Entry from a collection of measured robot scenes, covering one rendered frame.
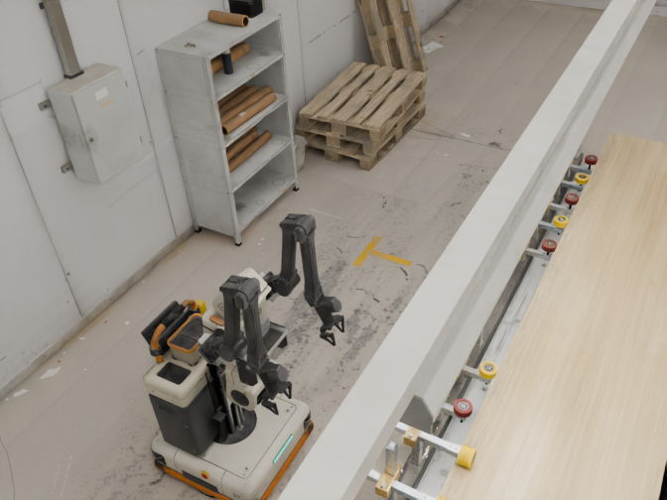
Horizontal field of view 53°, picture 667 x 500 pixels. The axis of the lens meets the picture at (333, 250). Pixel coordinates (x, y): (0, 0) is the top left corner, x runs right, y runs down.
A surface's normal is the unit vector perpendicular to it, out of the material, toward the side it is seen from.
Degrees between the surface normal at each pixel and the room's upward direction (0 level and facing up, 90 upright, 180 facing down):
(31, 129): 90
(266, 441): 0
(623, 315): 0
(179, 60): 90
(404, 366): 0
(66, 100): 90
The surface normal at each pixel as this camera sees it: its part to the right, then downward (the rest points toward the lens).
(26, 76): 0.87, 0.27
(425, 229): -0.05, -0.78
